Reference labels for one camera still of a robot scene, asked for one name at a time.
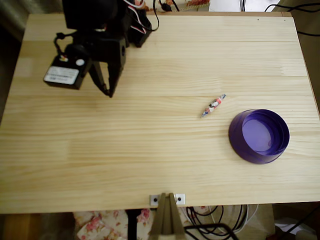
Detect candy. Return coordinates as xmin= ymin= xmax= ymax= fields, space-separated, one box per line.
xmin=200 ymin=93 xmax=227 ymax=119

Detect purple bowl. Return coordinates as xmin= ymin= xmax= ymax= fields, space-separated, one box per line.
xmin=228 ymin=108 xmax=291 ymax=165

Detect black plug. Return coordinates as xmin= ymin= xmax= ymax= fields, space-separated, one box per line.
xmin=159 ymin=0 xmax=181 ymax=13

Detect white sheet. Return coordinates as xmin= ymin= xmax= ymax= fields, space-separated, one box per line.
xmin=208 ymin=0 xmax=281 ymax=13

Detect black pole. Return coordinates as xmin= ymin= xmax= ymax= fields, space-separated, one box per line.
xmin=124 ymin=209 xmax=142 ymax=240

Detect red white servo wires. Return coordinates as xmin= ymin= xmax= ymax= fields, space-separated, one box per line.
xmin=123 ymin=0 xmax=148 ymax=35

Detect black gripper motor cable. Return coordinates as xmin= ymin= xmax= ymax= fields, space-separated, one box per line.
xmin=53 ymin=31 xmax=77 ymax=60

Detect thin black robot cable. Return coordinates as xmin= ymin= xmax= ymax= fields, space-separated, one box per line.
xmin=149 ymin=0 xmax=160 ymax=32

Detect metal mounting bracket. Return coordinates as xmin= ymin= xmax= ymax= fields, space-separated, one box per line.
xmin=149 ymin=193 xmax=186 ymax=206

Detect metal table clamp bracket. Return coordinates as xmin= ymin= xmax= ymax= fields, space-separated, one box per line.
xmin=149 ymin=192 xmax=187 ymax=237

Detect white cable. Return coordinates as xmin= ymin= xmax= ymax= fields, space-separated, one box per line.
xmin=211 ymin=204 xmax=260 ymax=232

